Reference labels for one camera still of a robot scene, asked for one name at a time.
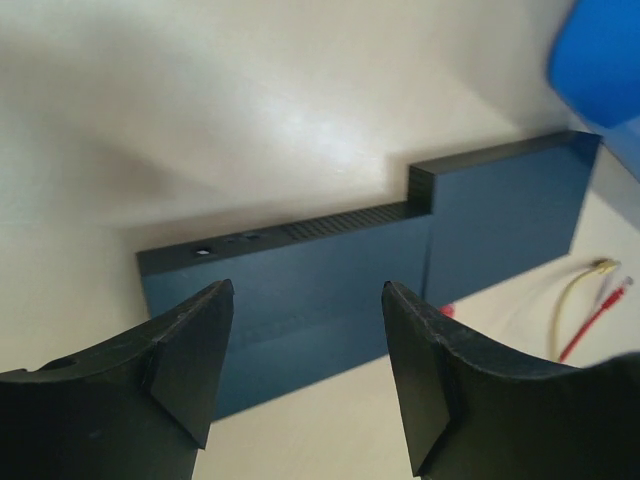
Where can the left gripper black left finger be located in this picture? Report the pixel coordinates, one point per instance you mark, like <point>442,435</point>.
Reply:
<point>136,406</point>

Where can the large black network switch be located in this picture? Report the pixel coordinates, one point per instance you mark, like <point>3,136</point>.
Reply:
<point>307,295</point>

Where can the blue plastic bin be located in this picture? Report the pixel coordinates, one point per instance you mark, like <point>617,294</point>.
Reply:
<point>593,67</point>

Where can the small black network switch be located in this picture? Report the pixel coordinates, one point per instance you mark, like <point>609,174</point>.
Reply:
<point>500,211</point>

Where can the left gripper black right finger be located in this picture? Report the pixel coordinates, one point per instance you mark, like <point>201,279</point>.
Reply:
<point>473,408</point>

